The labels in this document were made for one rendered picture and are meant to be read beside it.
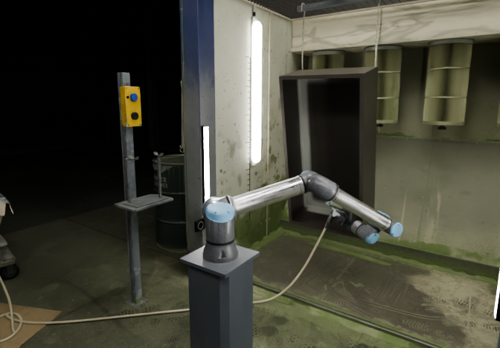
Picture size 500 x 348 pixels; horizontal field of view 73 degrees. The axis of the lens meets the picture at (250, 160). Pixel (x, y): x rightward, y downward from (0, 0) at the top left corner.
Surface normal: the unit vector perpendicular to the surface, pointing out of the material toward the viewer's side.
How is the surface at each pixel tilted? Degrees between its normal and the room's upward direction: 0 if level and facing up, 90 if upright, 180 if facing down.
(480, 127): 90
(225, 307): 90
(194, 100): 90
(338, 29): 90
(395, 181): 57
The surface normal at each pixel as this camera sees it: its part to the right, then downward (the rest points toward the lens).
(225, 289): 0.18, 0.17
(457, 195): -0.47, -0.42
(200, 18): 0.83, 0.10
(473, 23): -0.56, 0.14
